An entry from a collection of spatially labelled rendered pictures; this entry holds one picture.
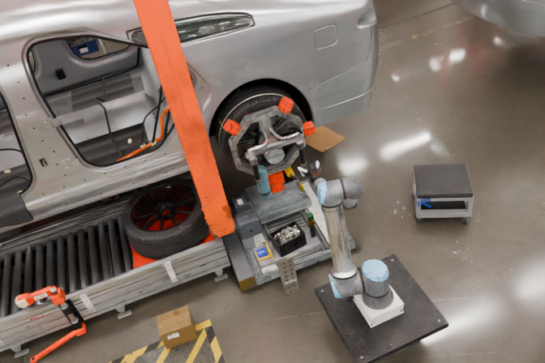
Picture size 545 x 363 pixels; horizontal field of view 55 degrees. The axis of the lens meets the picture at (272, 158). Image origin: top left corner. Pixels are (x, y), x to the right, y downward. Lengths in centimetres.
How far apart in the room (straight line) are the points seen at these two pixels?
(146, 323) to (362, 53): 249
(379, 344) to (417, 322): 27
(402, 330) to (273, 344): 89
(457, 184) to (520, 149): 107
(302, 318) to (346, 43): 193
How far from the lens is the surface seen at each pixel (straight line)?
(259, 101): 367
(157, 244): 389
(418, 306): 346
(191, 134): 311
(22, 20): 361
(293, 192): 429
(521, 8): 503
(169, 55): 285
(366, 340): 333
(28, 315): 406
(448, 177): 420
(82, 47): 715
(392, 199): 448
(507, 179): 474
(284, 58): 365
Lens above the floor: 315
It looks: 39 degrees down
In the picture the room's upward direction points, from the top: 12 degrees counter-clockwise
